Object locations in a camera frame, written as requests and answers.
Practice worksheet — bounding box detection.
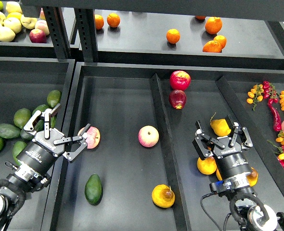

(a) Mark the yellow pear with stem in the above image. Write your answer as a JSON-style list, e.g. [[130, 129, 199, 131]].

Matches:
[[209, 113, 231, 137]]

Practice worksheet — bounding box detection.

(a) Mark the bright red apple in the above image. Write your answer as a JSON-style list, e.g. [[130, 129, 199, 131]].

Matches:
[[169, 70, 191, 91]]

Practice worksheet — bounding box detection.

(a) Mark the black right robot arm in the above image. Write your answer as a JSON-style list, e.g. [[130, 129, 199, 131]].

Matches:
[[193, 116, 284, 231]]

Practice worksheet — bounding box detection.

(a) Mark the dark avocado centre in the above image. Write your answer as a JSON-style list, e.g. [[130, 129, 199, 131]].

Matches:
[[20, 120, 44, 140]]

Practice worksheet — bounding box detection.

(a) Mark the yellow pear with brown spot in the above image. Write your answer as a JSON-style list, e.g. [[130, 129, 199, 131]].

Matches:
[[152, 184, 175, 208]]

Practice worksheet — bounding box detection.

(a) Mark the pink apple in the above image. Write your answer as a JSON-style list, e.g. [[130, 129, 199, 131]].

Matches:
[[138, 125, 159, 148], [82, 127, 101, 149]]

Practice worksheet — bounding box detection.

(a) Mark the black left tray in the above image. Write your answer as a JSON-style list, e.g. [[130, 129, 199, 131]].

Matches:
[[0, 57, 75, 231]]

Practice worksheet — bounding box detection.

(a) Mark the yellow apple front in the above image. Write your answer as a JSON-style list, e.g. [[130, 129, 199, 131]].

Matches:
[[0, 26, 15, 42]]

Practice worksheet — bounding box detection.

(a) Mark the green avocado bottom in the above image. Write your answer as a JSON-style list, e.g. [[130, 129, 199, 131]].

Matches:
[[12, 141, 27, 166]]

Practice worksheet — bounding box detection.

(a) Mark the black centre divided tray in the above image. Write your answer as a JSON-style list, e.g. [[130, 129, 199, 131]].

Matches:
[[51, 63, 284, 231]]

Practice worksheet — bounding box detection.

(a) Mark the black perforated shelf post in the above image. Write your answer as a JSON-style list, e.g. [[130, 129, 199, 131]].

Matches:
[[74, 8, 99, 63]]

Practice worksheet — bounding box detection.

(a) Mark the green avocado upper middle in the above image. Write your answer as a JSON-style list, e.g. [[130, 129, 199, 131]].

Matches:
[[32, 104, 50, 115]]

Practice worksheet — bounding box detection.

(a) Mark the dark green avocado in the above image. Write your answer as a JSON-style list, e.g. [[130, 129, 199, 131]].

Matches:
[[84, 174, 103, 205]]

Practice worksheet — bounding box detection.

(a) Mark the orange front right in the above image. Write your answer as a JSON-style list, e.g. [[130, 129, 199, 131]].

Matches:
[[203, 40, 222, 53]]

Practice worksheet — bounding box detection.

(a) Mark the small orange right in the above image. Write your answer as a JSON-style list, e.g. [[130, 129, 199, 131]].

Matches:
[[213, 35, 227, 49]]

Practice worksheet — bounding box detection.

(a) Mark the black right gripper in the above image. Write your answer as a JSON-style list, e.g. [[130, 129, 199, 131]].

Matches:
[[192, 115, 253, 180]]

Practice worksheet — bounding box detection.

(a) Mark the dark avocado far left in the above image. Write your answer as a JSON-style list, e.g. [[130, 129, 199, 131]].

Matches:
[[0, 123, 21, 139]]

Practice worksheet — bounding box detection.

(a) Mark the orange cherry tomato vine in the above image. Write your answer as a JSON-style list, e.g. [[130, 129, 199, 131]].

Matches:
[[246, 84, 264, 111]]

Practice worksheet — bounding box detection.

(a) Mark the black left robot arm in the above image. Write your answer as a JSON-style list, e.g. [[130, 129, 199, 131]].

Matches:
[[0, 104, 90, 231]]

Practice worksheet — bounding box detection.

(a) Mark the yellow apple with stem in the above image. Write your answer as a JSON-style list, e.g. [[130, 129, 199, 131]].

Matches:
[[20, 15, 38, 30]]

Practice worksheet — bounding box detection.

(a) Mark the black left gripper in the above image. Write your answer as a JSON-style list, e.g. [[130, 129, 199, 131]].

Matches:
[[16, 103, 91, 176]]

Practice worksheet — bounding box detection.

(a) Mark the yellow pear under arm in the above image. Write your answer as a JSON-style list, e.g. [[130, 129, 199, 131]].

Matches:
[[216, 168, 222, 181]]

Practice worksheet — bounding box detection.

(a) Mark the green avocado right upright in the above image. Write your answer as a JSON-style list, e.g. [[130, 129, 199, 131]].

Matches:
[[50, 116, 56, 128]]

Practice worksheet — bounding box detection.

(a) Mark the red chili pepper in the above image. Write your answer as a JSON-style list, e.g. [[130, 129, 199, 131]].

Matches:
[[268, 104, 282, 132]]

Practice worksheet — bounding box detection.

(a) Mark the yellow pear right of pile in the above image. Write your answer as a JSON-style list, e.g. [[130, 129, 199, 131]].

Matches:
[[246, 167, 258, 187]]

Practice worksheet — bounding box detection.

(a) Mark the green avocado top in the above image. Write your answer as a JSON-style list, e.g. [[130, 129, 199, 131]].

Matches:
[[47, 90, 62, 108]]

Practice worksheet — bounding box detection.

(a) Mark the pink apple left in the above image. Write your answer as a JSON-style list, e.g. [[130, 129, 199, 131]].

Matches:
[[82, 127, 101, 149]]

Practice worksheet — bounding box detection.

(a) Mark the yellow pear of pile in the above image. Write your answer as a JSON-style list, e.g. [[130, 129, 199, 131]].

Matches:
[[246, 167, 258, 187], [197, 156, 217, 175]]

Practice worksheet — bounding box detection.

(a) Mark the pale peach apple shelf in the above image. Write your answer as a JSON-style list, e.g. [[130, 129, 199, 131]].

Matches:
[[35, 20, 50, 36]]

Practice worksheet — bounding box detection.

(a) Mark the red apple on shelf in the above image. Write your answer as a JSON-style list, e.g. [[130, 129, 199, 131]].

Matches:
[[29, 29, 47, 43]]

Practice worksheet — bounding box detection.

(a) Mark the pink apple centre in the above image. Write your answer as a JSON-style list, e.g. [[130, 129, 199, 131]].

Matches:
[[138, 125, 159, 148]]

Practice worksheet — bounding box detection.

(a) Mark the green avocado round left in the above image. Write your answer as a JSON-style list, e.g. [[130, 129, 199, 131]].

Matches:
[[13, 108, 32, 129]]

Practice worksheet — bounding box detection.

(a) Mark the dark red apple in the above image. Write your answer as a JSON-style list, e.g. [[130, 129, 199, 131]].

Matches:
[[168, 90, 187, 110]]

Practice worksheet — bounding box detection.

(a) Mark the red cherry tomato vine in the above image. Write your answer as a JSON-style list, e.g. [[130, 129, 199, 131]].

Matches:
[[262, 81, 279, 105]]

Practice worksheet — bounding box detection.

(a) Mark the yellow pear left of pile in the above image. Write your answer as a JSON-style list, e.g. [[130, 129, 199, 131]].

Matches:
[[197, 156, 217, 175]]

